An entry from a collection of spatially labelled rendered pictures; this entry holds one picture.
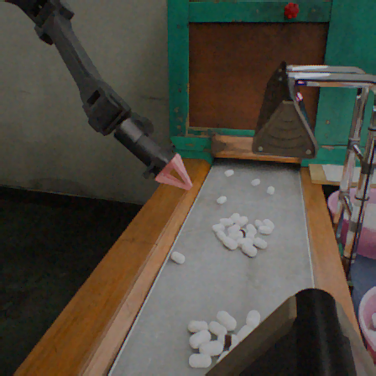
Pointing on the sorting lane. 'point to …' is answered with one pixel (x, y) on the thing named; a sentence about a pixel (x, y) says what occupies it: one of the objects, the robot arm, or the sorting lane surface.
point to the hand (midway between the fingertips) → (187, 185)
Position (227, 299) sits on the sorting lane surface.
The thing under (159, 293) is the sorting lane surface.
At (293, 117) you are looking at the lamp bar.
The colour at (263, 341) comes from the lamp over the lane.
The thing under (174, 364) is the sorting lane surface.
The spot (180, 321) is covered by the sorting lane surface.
